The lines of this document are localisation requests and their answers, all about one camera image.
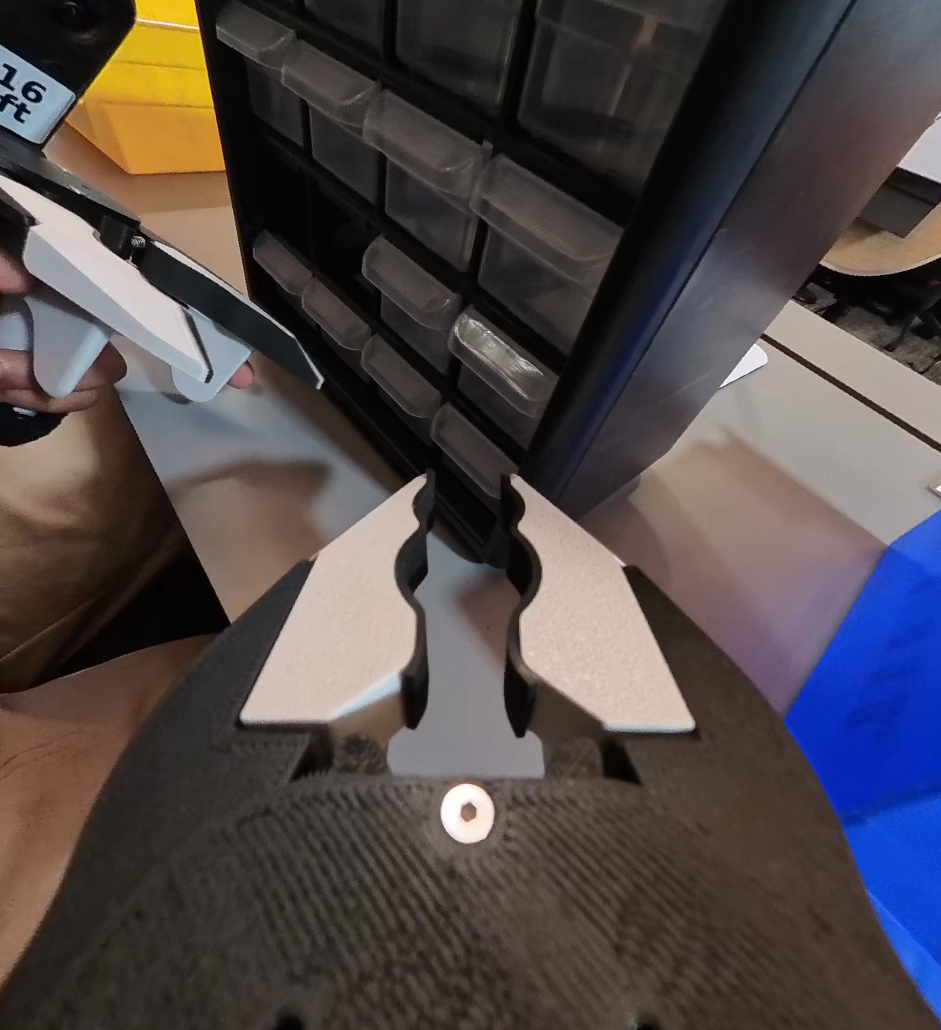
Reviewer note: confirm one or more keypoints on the round wooden table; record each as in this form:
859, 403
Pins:
905, 237

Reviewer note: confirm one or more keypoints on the blue plastic bin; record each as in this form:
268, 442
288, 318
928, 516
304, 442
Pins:
897, 708

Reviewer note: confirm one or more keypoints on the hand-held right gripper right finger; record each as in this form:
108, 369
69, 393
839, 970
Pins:
599, 644

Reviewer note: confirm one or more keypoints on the light grey desk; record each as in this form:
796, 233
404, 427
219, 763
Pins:
760, 499

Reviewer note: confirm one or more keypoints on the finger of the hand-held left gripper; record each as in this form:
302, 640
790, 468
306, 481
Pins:
237, 310
132, 302

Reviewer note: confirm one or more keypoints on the black drawer cabinet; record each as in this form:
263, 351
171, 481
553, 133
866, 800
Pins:
720, 241

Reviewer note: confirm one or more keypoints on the set of clear plastic drawers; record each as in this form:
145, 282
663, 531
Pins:
430, 141

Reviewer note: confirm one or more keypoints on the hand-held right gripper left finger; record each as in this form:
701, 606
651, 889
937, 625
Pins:
342, 644

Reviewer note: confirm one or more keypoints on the yellow plastic bin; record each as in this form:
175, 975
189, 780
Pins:
148, 104

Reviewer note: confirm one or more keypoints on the person's tan trousers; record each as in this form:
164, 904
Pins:
20, 764

